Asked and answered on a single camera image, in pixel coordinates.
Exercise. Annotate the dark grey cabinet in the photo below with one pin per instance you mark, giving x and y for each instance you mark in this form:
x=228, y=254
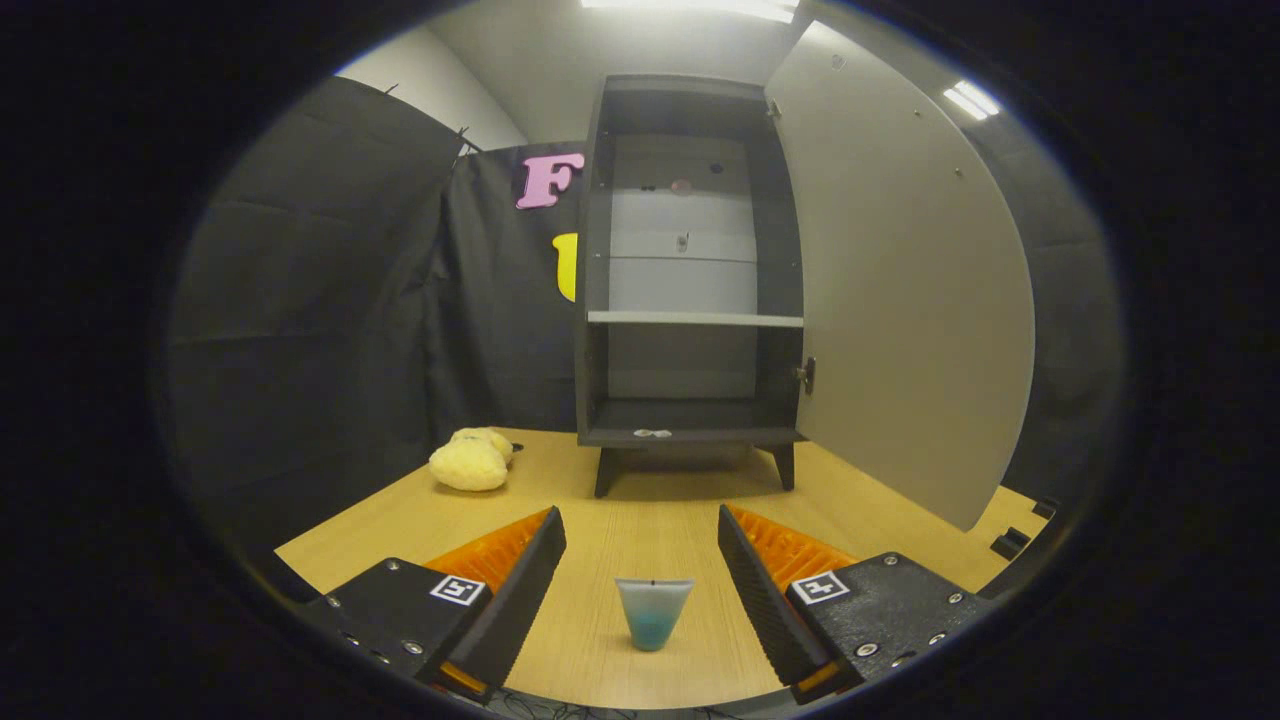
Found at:
x=690, y=415

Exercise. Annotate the yellow plush toy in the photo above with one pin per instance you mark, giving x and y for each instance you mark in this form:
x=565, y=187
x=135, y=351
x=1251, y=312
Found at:
x=468, y=465

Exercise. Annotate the small black block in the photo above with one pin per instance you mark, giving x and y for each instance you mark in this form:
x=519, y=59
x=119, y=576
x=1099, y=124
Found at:
x=1010, y=543
x=1046, y=508

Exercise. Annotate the twin-strip ceiling light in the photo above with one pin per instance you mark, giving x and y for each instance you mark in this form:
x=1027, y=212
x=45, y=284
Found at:
x=970, y=100

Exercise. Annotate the black backdrop cloth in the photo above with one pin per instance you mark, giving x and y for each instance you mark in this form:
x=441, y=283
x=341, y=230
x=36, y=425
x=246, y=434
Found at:
x=320, y=330

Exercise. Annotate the white and blue tube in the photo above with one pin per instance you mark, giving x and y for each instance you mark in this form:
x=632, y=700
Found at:
x=653, y=612

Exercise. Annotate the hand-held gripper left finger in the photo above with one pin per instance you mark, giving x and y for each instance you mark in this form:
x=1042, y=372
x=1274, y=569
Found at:
x=520, y=600

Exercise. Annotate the large ceiling light panel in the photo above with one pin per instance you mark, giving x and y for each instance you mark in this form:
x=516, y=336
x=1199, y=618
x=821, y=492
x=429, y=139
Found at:
x=690, y=8

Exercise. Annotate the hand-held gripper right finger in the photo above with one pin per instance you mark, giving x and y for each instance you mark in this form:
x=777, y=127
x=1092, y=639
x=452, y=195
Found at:
x=765, y=600

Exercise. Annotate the beige cabinet door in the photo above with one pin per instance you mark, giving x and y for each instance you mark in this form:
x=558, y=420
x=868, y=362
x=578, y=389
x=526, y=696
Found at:
x=900, y=300

